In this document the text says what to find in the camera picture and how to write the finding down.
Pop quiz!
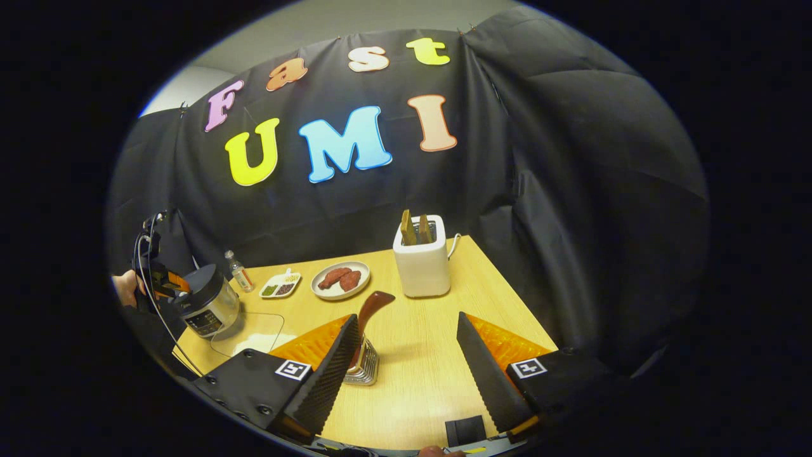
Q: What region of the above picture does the thin black cable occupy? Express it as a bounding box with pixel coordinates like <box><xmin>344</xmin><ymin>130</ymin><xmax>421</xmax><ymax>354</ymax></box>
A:
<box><xmin>136</xmin><ymin>216</ymin><xmax>204</xmax><ymax>376</ymax></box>

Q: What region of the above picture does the white round plate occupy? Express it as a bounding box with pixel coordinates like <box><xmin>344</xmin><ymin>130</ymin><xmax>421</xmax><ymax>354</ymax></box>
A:
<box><xmin>311</xmin><ymin>261</ymin><xmax>371</xmax><ymax>301</ymax></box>

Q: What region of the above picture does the dark wooden spoon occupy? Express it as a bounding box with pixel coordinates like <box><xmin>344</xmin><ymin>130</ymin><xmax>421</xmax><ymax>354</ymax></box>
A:
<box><xmin>348</xmin><ymin>291</ymin><xmax>396</xmax><ymax>370</ymax></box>

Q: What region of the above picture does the small black box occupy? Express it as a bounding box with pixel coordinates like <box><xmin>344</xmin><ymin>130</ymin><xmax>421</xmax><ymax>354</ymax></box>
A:
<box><xmin>444</xmin><ymin>416</ymin><xmax>487</xmax><ymax>448</ymax></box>

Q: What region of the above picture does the black backdrop cloth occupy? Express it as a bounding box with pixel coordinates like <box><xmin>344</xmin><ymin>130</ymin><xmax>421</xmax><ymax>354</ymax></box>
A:
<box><xmin>107</xmin><ymin>6</ymin><xmax>710</xmax><ymax>381</ymax></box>

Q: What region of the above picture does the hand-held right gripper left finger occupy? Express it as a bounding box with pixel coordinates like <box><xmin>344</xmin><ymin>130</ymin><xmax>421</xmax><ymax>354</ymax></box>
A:
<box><xmin>193</xmin><ymin>313</ymin><xmax>362</xmax><ymax>445</ymax></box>

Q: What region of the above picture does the small clear glass bottle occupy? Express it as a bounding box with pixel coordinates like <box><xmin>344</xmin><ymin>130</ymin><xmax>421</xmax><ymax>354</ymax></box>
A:
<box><xmin>224</xmin><ymin>249</ymin><xmax>255</xmax><ymax>293</ymax></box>

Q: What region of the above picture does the white toaster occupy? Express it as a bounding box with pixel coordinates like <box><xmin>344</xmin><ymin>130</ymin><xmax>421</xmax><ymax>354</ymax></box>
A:
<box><xmin>393</xmin><ymin>215</ymin><xmax>452</xmax><ymax>298</ymax></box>

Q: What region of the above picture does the grey rice cooker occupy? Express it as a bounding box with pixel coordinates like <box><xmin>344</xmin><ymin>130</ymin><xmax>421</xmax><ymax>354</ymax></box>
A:
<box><xmin>174</xmin><ymin>264</ymin><xmax>242</xmax><ymax>339</ymax></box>

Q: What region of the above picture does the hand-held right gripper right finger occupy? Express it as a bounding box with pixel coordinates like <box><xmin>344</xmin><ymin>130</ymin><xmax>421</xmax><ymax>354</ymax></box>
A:
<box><xmin>457</xmin><ymin>311</ymin><xmax>610</xmax><ymax>439</ymax></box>

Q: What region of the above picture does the white divided bean dish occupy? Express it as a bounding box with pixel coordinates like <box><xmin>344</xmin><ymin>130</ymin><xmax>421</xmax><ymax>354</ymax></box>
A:
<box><xmin>259</xmin><ymin>268</ymin><xmax>302</xmax><ymax>299</ymax></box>

